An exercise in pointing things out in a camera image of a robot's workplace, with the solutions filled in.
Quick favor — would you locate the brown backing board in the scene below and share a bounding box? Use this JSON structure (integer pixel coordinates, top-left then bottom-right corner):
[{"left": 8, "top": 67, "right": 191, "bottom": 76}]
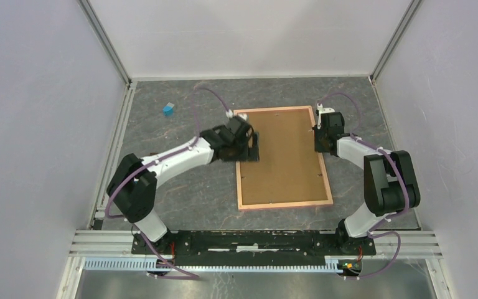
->
[{"left": 238, "top": 108, "right": 330, "bottom": 206}]

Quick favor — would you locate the pink wooden picture frame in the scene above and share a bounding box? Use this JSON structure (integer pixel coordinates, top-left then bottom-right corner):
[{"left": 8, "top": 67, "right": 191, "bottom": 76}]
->
[{"left": 233, "top": 105, "right": 334, "bottom": 212}]

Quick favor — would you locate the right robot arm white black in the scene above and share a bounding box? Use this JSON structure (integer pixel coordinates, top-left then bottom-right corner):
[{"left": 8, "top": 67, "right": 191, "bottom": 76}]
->
[{"left": 312, "top": 108, "right": 421, "bottom": 254}]

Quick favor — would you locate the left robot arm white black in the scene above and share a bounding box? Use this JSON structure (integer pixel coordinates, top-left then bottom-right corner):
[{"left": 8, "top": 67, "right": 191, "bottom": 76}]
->
[{"left": 105, "top": 114, "right": 260, "bottom": 254}]

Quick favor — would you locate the blue cube block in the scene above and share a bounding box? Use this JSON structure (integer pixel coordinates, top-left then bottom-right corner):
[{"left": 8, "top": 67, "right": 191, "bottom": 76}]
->
[{"left": 162, "top": 103, "right": 175, "bottom": 116}]

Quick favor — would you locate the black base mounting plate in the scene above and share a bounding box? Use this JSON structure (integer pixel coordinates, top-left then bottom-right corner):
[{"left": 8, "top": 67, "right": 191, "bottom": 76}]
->
[{"left": 153, "top": 230, "right": 377, "bottom": 267}]

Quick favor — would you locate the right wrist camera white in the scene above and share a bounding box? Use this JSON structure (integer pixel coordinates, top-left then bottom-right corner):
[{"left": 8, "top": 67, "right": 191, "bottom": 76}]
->
[{"left": 316, "top": 103, "right": 335, "bottom": 128}]

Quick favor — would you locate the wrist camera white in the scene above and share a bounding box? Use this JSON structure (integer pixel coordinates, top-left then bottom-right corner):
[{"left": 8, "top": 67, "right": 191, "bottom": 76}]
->
[
  {"left": 316, "top": 103, "right": 335, "bottom": 128},
  {"left": 225, "top": 110, "right": 248, "bottom": 121}
]

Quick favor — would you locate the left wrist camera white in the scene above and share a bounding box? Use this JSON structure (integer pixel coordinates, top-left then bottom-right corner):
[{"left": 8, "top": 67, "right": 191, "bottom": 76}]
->
[{"left": 225, "top": 110, "right": 248, "bottom": 121}]

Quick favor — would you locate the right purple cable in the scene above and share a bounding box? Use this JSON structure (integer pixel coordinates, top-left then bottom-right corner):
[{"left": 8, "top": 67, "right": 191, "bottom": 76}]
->
[{"left": 316, "top": 91, "right": 411, "bottom": 280}]

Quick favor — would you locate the slotted cable duct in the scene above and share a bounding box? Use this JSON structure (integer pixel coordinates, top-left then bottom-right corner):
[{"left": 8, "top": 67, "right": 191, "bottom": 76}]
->
[{"left": 83, "top": 257, "right": 342, "bottom": 274}]

